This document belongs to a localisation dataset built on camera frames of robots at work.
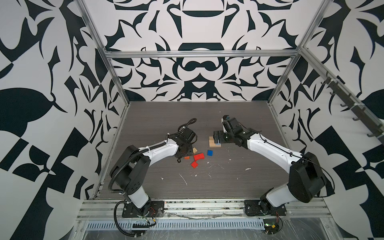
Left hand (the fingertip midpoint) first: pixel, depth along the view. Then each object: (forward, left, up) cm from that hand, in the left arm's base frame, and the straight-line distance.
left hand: (189, 149), depth 90 cm
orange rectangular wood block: (-4, +2, -3) cm, 5 cm away
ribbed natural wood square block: (+1, -3, -4) cm, 5 cm away
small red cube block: (-7, -3, -5) cm, 9 cm away
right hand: (+5, -18, +8) cm, 20 cm away
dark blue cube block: (0, -13, -6) cm, 14 cm away
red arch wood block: (-3, -6, -3) cm, 7 cm away
